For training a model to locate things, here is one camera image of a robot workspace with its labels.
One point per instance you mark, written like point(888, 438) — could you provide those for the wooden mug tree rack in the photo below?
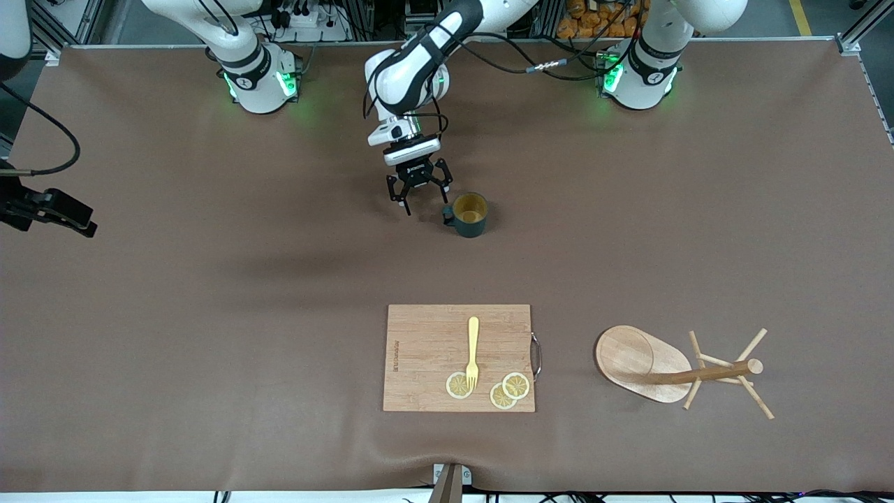
point(628, 360)

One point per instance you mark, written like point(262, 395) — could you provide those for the aluminium table frame rail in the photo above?
point(846, 43)

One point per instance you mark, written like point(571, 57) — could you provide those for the teal cup yellow inside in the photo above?
point(471, 229)

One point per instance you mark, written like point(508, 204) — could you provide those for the lemon slice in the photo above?
point(454, 386)
point(499, 399)
point(517, 385)

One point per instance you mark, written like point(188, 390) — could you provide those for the orange packaged snacks pile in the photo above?
point(594, 17)

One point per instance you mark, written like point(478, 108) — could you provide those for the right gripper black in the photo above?
point(21, 207)

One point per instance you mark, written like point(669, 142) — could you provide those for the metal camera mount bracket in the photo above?
point(450, 485)

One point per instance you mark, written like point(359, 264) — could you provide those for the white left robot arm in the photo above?
point(639, 87)

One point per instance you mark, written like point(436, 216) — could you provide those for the white power strip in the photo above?
point(307, 21)

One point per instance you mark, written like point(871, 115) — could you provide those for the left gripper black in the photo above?
point(417, 172)

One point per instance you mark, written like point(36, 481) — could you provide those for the yellow plastic fork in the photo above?
point(473, 335)

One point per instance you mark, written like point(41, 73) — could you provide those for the brown table mat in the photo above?
point(209, 314)

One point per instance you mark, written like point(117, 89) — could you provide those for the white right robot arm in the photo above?
point(255, 77)

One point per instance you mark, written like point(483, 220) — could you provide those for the aluminium frame struts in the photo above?
point(52, 56)

